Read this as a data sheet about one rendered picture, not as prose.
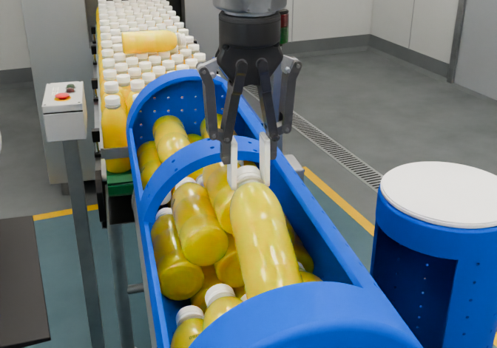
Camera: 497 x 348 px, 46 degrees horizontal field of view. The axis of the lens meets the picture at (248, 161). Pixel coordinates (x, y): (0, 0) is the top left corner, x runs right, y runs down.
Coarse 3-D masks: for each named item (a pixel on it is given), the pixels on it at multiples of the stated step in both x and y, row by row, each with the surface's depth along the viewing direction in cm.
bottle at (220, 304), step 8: (216, 296) 74; (224, 296) 73; (232, 296) 73; (208, 304) 74; (216, 304) 71; (224, 304) 70; (232, 304) 70; (208, 312) 71; (216, 312) 70; (224, 312) 69; (208, 320) 70
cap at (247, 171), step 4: (240, 168) 80; (244, 168) 80; (248, 168) 80; (252, 168) 80; (256, 168) 81; (240, 172) 80; (244, 172) 80; (248, 172) 80; (252, 172) 80; (256, 172) 80; (240, 176) 80; (244, 176) 80; (248, 176) 80; (256, 176) 80; (260, 176) 81
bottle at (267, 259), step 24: (240, 192) 77; (264, 192) 76; (240, 216) 75; (264, 216) 74; (240, 240) 73; (264, 240) 71; (288, 240) 73; (240, 264) 73; (264, 264) 70; (288, 264) 70; (264, 288) 68
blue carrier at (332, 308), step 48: (144, 96) 125; (192, 96) 133; (240, 96) 130; (192, 144) 94; (240, 144) 93; (144, 192) 95; (288, 192) 109; (144, 240) 88; (336, 240) 72; (288, 288) 59; (336, 288) 60; (240, 336) 55; (288, 336) 54; (336, 336) 55; (384, 336) 57
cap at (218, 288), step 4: (216, 284) 76; (220, 284) 76; (224, 284) 76; (212, 288) 76; (216, 288) 76; (220, 288) 75; (224, 288) 75; (228, 288) 76; (208, 292) 76; (212, 292) 75; (216, 292) 75; (220, 292) 75; (224, 292) 75; (228, 292) 75; (232, 292) 76; (208, 296) 75; (212, 296) 75; (208, 300) 75
